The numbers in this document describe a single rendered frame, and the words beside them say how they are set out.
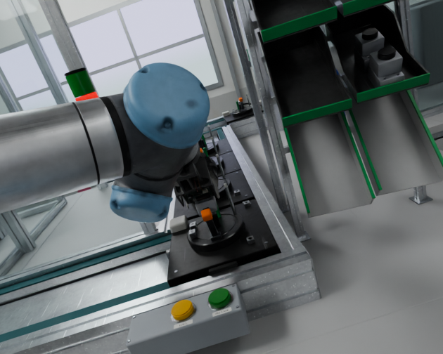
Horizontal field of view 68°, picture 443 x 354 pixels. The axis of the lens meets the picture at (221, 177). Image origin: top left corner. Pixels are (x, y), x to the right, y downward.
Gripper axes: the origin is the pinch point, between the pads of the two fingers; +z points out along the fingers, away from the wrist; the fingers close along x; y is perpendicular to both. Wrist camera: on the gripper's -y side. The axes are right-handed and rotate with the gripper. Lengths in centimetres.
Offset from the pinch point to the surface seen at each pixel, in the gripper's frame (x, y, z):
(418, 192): 51, 12, 17
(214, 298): -2.3, 24.9, -5.8
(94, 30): -81, -305, 150
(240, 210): 7.1, 2.4, 14.0
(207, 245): -2.4, 12.2, 3.2
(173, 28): 1, -278, 159
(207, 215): 0.2, 8.6, -4.2
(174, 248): -10.8, 8.6, 8.5
